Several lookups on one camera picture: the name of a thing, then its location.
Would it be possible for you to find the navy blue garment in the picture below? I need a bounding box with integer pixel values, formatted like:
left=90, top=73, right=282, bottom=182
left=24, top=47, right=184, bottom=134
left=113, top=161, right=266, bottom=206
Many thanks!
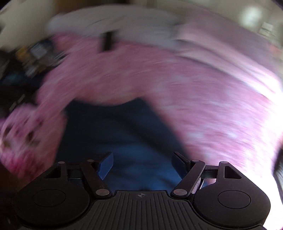
left=56, top=99, right=183, bottom=191

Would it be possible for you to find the pink floral bedspread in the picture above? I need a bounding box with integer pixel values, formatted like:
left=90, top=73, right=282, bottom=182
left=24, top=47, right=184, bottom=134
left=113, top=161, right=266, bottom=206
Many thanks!
left=1, top=34, right=282, bottom=178

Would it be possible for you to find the small black device on bed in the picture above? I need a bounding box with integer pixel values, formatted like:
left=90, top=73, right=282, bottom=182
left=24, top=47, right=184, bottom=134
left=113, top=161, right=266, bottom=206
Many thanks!
left=99, top=30, right=117, bottom=53

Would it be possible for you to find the folded light pink blanket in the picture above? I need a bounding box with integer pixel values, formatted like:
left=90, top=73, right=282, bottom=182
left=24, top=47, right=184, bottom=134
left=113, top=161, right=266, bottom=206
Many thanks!
left=176, top=7, right=282, bottom=97

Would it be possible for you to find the grey striped pillow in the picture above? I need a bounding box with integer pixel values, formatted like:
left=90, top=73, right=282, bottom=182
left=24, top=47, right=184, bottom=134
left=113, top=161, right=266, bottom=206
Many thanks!
left=46, top=4, right=181, bottom=50

